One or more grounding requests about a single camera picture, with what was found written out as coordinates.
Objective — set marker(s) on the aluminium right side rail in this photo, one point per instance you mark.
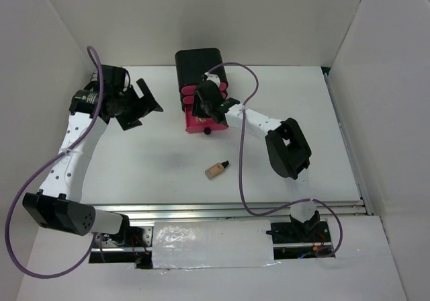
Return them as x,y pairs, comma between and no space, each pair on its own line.
354,166

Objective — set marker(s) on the white foil cover sheet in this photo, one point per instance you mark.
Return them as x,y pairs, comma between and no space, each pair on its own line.
212,244

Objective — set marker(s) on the aluminium front rail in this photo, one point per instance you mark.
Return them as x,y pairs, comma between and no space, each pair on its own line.
148,212

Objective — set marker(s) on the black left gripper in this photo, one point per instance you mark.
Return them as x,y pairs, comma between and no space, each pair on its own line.
146,102

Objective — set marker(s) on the black drawer organizer box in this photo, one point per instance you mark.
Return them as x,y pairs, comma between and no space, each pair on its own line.
192,64

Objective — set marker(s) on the aluminium rail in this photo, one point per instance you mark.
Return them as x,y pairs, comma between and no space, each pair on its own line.
148,212
354,166

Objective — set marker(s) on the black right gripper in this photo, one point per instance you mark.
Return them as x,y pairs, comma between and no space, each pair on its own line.
196,109

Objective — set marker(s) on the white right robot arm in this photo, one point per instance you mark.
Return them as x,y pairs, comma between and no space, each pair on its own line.
287,149

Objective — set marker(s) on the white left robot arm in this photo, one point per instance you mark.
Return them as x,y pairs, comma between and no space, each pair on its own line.
57,204

